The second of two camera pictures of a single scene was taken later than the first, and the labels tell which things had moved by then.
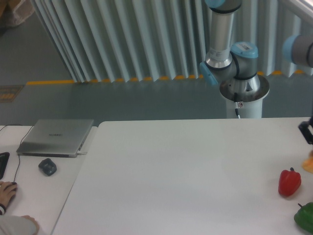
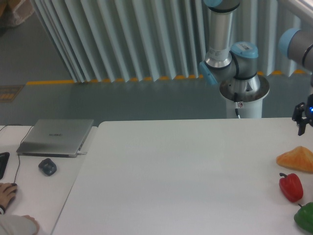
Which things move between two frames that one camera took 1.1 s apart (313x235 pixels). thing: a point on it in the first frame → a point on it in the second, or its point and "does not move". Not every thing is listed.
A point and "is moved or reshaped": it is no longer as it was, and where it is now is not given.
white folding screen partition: x=129 y=40 does not move
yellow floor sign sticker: x=9 y=93 does not move
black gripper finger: x=303 y=127 → x=297 y=114
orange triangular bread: x=307 y=164 is moved or reshaped
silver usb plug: x=81 y=152 does not move
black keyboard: x=4 y=158 does not move
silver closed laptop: x=62 y=138 does not move
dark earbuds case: x=48 y=166 does not move
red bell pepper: x=289 y=182 is moved or reshaped
